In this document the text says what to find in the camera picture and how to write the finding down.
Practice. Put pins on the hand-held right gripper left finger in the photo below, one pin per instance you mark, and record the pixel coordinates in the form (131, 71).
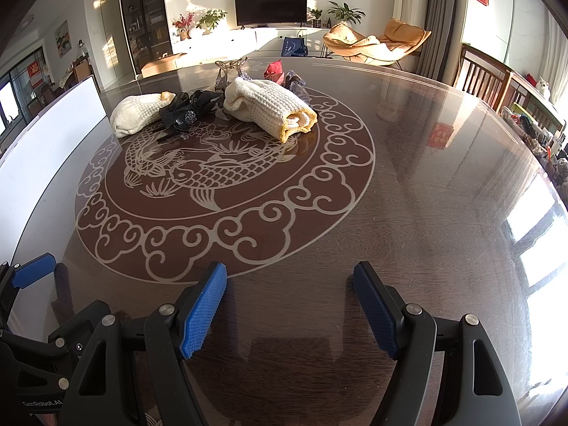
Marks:
(204, 310)

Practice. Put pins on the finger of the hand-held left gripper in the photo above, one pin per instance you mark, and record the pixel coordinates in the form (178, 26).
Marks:
(77, 326)
(33, 270)

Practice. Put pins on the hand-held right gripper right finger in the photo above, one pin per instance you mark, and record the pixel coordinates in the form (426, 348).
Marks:
(377, 310)

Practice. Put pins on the white board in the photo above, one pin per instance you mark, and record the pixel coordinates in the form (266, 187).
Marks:
(44, 142)

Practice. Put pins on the cream waffle towel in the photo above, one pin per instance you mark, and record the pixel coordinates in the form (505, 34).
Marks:
(133, 113)
(266, 102)

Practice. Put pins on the red foil packet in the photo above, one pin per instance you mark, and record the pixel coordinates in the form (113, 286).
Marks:
(274, 70)

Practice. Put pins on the red window sign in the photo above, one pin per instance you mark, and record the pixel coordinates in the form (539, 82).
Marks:
(35, 74)

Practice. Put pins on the cluttered side shelf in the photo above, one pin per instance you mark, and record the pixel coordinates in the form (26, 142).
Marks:
(537, 128)

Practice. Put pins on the cardboard box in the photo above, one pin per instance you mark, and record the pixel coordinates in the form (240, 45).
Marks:
(162, 64)

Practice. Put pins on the dark plastic packet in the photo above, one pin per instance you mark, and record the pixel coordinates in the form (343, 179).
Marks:
(295, 80)

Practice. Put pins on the wooden chair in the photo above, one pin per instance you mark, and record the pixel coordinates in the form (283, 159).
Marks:
(481, 73)

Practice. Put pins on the orange lounge chair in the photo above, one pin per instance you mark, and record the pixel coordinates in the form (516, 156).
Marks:
(377, 46)

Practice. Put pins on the white television console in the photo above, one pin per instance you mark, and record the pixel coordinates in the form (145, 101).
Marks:
(239, 40)

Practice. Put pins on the white cat figurine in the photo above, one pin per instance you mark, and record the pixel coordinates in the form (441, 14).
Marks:
(543, 91)

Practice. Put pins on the dark display cabinet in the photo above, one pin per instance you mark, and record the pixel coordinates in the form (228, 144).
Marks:
(146, 17)

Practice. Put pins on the blue shopping bag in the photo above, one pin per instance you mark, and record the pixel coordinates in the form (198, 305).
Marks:
(294, 46)

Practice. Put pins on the red flower plant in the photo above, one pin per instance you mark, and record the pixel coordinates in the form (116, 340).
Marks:
(183, 24)

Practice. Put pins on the green potted plant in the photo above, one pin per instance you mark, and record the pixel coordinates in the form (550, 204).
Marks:
(212, 18)

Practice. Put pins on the grey curtain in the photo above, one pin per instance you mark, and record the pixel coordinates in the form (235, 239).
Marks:
(441, 22)

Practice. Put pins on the large leafy potted plant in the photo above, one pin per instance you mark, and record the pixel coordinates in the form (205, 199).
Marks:
(346, 11)

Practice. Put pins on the small potted plant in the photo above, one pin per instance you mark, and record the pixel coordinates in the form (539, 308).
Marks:
(316, 15)

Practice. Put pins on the black television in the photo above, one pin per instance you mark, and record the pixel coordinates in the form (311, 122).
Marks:
(270, 6)

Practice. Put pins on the wall painting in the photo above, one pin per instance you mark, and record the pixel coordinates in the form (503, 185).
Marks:
(62, 39)

